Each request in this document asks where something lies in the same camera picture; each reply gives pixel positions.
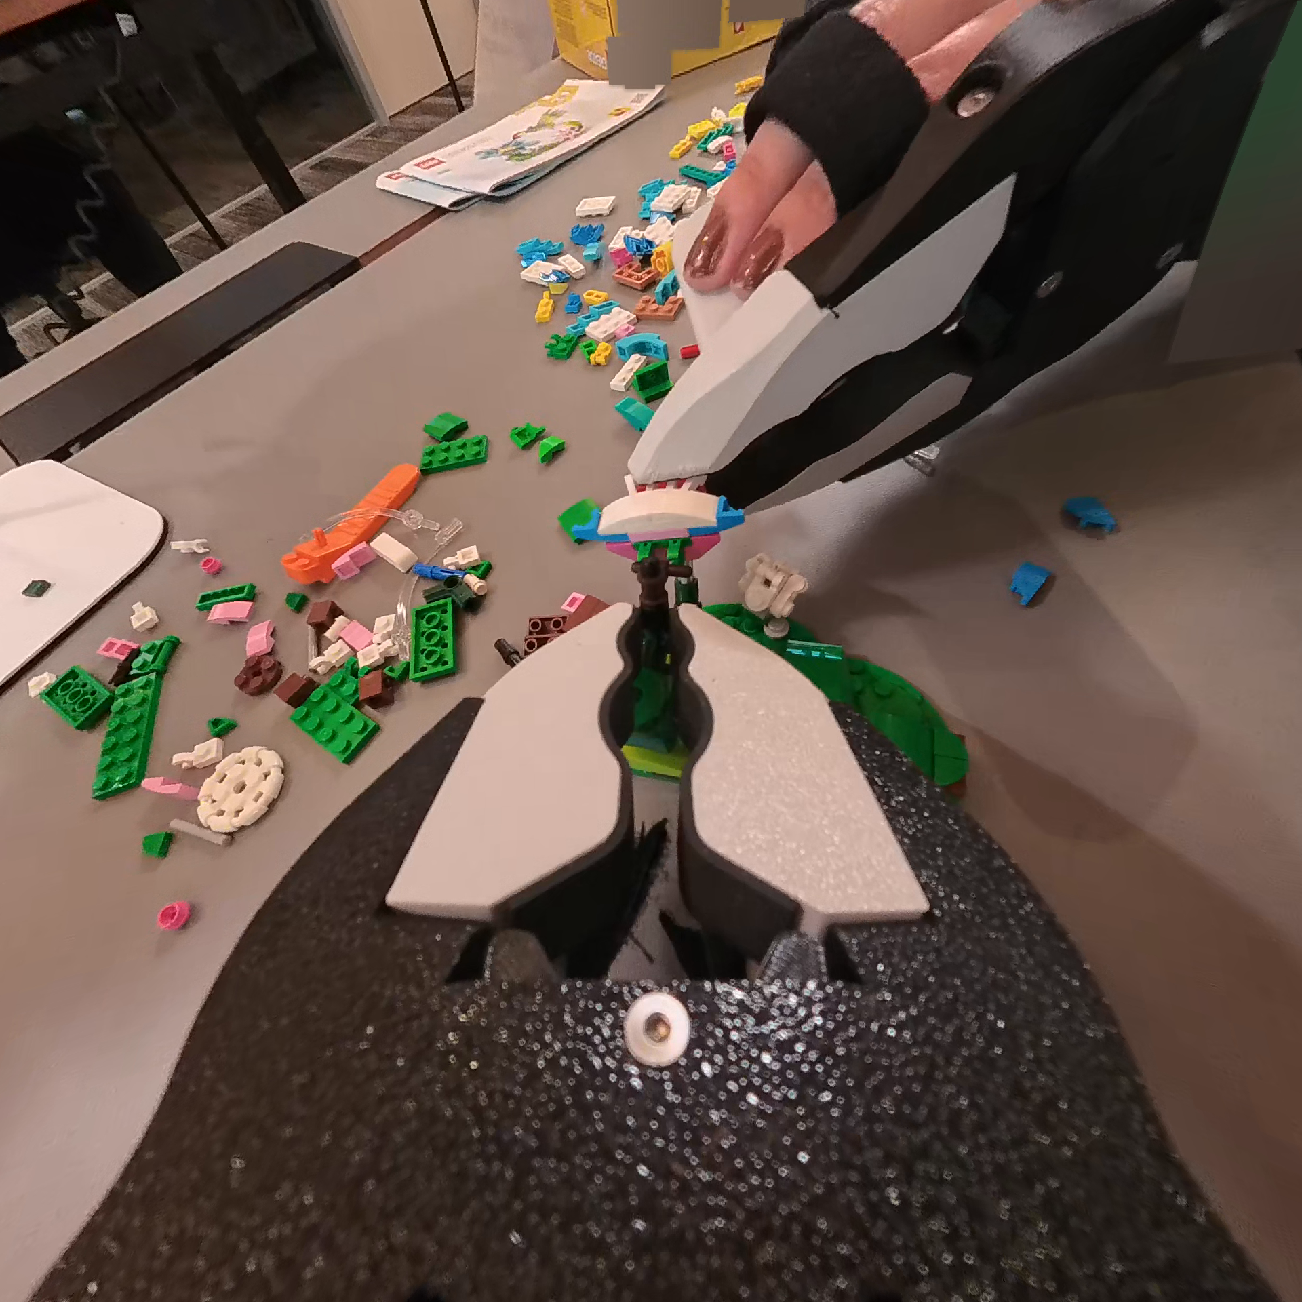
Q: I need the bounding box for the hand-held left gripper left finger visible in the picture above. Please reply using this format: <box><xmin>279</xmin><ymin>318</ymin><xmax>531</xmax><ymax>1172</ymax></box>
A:
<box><xmin>384</xmin><ymin>602</ymin><xmax>662</xmax><ymax>967</ymax></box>

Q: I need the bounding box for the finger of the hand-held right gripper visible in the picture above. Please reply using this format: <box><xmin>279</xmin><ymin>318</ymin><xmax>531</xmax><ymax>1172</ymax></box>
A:
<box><xmin>708</xmin><ymin>346</ymin><xmax>979</xmax><ymax>516</ymax></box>
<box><xmin>625</xmin><ymin>203</ymin><xmax>1018</xmax><ymax>484</ymax></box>

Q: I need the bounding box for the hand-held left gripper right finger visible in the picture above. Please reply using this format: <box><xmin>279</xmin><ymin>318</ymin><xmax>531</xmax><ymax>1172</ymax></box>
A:
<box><xmin>672</xmin><ymin>604</ymin><xmax>932</xmax><ymax>943</ymax></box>

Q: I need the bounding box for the green lego plant model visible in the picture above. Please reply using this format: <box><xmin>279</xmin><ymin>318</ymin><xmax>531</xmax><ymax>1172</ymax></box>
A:
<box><xmin>608</xmin><ymin>553</ymin><xmax>969</xmax><ymax>790</ymax></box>

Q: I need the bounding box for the white pink lego flower assembly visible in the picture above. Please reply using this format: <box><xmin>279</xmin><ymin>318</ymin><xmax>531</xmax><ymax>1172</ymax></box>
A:
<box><xmin>570</xmin><ymin>478</ymin><xmax>749</xmax><ymax>566</ymax></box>

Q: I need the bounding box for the lego instruction booklet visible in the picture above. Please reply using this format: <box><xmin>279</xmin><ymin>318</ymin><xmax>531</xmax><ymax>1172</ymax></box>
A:
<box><xmin>376</xmin><ymin>79</ymin><xmax>668</xmax><ymax>211</ymax></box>

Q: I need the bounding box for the yellow lego box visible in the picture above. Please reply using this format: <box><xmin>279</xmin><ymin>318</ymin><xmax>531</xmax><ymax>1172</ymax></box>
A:
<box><xmin>550</xmin><ymin>0</ymin><xmax>805</xmax><ymax>81</ymax></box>

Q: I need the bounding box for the person's right hand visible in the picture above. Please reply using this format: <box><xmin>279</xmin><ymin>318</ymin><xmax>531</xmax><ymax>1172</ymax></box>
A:
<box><xmin>681</xmin><ymin>0</ymin><xmax>1080</xmax><ymax>299</ymax></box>

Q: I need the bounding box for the pile of blue yellow pieces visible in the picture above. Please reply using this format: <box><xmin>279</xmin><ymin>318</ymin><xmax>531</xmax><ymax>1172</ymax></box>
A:
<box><xmin>514</xmin><ymin>72</ymin><xmax>775</xmax><ymax>433</ymax></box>

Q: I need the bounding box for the orange brick separator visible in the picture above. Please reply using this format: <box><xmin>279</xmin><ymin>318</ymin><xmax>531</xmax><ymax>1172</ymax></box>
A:
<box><xmin>282</xmin><ymin>463</ymin><xmax>422</xmax><ymax>585</ymax></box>

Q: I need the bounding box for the pile of green brown pieces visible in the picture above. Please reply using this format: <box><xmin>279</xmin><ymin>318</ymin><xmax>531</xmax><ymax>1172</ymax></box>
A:
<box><xmin>27</xmin><ymin>514</ymin><xmax>612</xmax><ymax>931</ymax></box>

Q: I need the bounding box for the black desk leg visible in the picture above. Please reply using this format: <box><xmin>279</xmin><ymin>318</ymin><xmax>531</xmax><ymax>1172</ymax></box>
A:
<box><xmin>418</xmin><ymin>0</ymin><xmax>474</xmax><ymax>111</ymax></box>
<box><xmin>188</xmin><ymin>41</ymin><xmax>311</xmax><ymax>215</ymax></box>

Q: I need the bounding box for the white rounded flat base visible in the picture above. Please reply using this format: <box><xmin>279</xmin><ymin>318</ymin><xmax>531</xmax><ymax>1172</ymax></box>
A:
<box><xmin>0</xmin><ymin>459</ymin><xmax>166</xmax><ymax>687</ymax></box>

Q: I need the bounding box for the black office chair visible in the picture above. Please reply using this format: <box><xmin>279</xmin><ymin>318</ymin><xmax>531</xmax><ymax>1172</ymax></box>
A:
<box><xmin>0</xmin><ymin>122</ymin><xmax>190</xmax><ymax>373</ymax></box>

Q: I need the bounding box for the black table cable flap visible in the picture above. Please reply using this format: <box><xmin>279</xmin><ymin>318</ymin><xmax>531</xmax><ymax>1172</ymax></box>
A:
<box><xmin>0</xmin><ymin>241</ymin><xmax>361</xmax><ymax>465</ymax></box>

